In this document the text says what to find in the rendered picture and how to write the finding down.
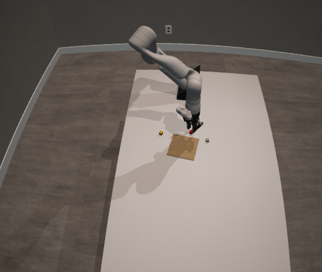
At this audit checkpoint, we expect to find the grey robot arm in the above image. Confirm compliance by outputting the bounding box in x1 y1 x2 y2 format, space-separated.
128 26 202 120

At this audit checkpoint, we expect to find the brown square mat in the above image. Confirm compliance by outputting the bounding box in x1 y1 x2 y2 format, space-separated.
167 134 199 160

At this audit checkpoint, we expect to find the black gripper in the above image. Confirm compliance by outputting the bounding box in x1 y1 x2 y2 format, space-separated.
183 112 203 133

